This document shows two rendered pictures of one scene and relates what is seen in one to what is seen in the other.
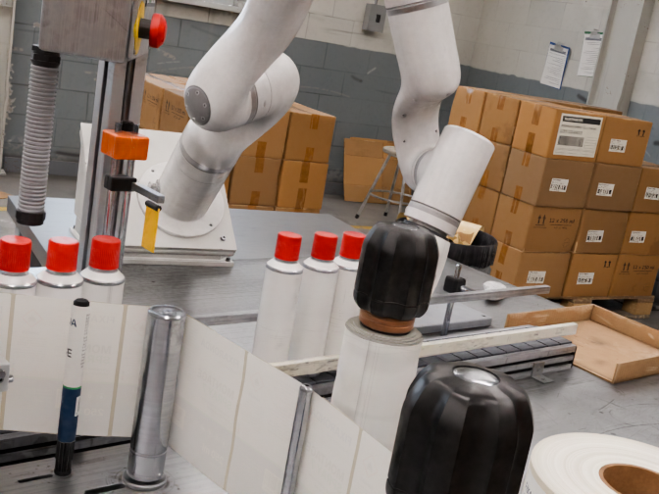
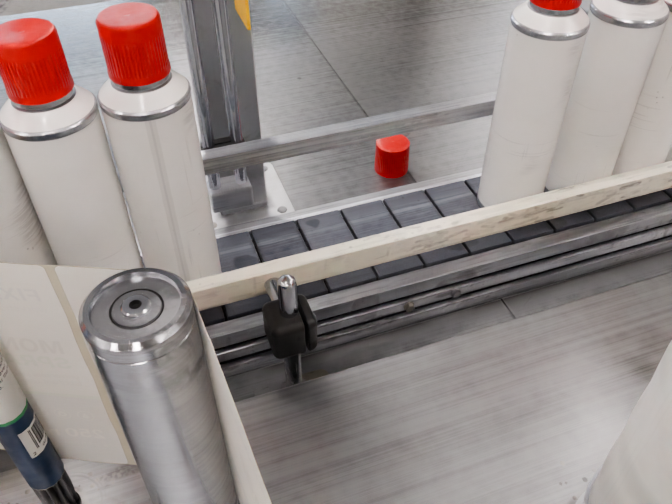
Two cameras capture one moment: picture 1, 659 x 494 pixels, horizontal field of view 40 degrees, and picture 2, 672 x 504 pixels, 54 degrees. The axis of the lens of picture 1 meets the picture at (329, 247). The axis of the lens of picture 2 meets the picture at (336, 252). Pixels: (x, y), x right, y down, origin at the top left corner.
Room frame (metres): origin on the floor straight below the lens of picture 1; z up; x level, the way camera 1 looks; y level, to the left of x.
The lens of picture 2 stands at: (0.74, 0.03, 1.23)
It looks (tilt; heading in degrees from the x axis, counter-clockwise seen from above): 44 degrees down; 22
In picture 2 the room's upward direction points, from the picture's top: straight up
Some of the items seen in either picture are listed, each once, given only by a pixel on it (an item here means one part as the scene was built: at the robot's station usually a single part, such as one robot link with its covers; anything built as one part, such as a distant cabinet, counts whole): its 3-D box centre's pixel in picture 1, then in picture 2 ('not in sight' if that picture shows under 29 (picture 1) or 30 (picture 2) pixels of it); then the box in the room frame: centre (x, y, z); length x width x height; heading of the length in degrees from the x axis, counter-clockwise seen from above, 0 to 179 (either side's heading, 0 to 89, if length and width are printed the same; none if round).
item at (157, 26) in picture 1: (152, 29); not in sight; (1.03, 0.24, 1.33); 0.04 x 0.03 x 0.04; 7
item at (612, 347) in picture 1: (601, 339); not in sight; (1.75, -0.57, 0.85); 0.30 x 0.26 x 0.04; 132
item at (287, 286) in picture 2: not in sight; (292, 340); (0.98, 0.16, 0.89); 0.03 x 0.03 x 0.12; 42
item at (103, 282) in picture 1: (96, 321); (162, 172); (1.01, 0.25, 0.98); 0.05 x 0.05 x 0.20
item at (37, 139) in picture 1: (37, 136); not in sight; (1.05, 0.36, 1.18); 0.04 x 0.04 x 0.21
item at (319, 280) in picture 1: (314, 303); (606, 81); (1.23, 0.01, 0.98); 0.05 x 0.05 x 0.20
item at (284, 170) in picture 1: (212, 171); not in sight; (5.02, 0.72, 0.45); 1.20 x 0.84 x 0.89; 32
